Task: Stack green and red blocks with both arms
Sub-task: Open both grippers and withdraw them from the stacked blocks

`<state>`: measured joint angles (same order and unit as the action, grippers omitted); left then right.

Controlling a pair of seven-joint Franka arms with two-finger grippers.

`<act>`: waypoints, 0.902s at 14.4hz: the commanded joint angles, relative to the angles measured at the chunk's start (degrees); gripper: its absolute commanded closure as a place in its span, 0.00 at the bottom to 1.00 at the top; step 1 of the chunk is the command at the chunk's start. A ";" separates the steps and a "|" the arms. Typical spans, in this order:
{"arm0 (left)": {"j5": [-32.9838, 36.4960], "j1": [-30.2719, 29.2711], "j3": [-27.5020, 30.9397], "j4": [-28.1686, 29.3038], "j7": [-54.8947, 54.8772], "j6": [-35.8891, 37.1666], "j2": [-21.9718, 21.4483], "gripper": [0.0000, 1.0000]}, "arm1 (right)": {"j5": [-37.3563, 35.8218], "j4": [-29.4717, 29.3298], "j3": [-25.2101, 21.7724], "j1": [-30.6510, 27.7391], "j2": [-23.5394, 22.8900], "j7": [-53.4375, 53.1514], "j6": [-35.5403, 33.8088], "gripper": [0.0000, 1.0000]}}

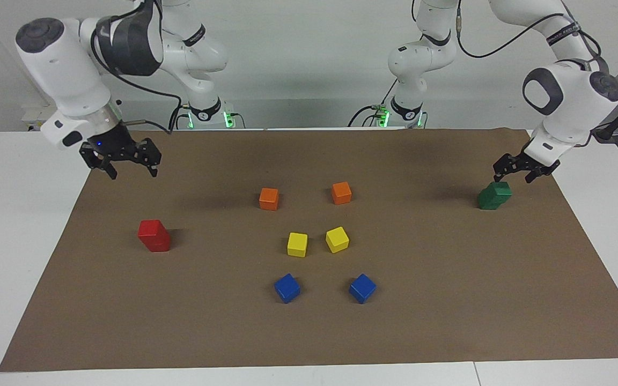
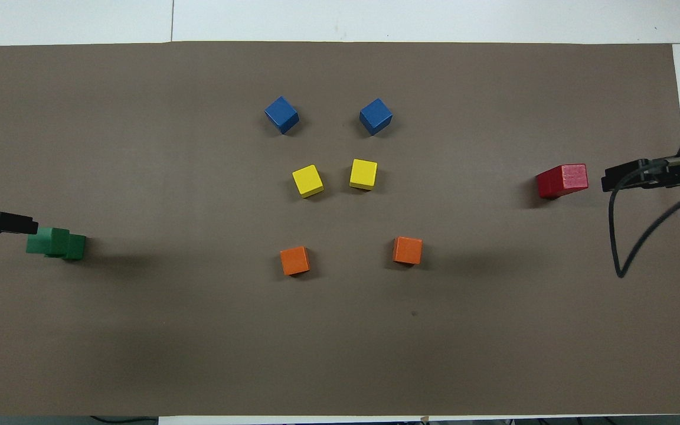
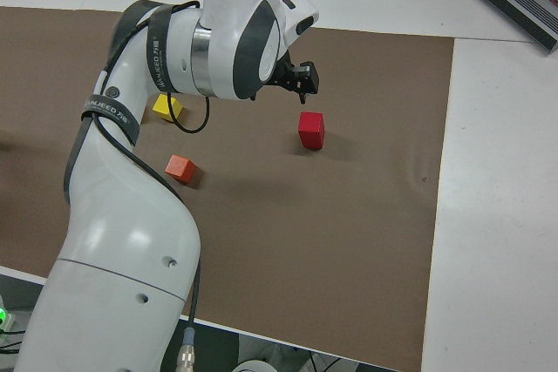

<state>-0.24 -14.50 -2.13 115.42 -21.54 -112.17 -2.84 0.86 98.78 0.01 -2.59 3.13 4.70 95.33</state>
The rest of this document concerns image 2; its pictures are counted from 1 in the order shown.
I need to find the green wooden cube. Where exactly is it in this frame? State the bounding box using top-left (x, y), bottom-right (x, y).
top-left (61, 234), bottom-right (87, 261)
top-left (26, 227), bottom-right (70, 257)

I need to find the yellow wooden cube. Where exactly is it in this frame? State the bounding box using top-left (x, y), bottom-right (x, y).
top-left (349, 158), bottom-right (378, 191)
top-left (292, 164), bottom-right (325, 198)

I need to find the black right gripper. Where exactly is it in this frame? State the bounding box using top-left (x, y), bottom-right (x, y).
top-left (603, 153), bottom-right (680, 193)

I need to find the blue wooden cube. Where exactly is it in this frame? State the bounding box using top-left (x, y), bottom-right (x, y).
top-left (359, 97), bottom-right (393, 136)
top-left (264, 96), bottom-right (300, 135)

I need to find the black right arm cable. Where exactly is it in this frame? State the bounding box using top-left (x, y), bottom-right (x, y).
top-left (609, 158), bottom-right (680, 279)

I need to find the orange wooden cube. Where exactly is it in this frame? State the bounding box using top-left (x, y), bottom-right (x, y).
top-left (392, 236), bottom-right (423, 266)
top-left (279, 245), bottom-right (311, 276)

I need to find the brown table mat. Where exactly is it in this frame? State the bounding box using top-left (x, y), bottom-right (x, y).
top-left (0, 40), bottom-right (680, 417)

